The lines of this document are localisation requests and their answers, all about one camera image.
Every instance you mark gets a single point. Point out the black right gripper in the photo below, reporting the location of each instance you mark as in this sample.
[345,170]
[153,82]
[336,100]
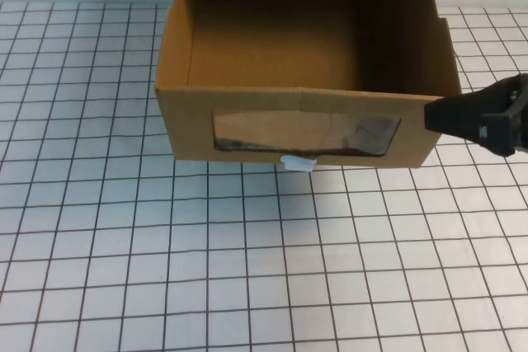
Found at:
[521,121]

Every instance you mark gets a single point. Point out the white plastic pull tab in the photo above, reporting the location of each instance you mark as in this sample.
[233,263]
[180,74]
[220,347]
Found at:
[298,163]

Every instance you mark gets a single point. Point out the white black-grid tablecloth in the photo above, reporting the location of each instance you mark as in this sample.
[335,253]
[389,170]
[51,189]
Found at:
[123,245]

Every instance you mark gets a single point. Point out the brown cardboard drawer with window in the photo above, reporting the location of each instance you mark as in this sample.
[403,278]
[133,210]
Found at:
[185,129]

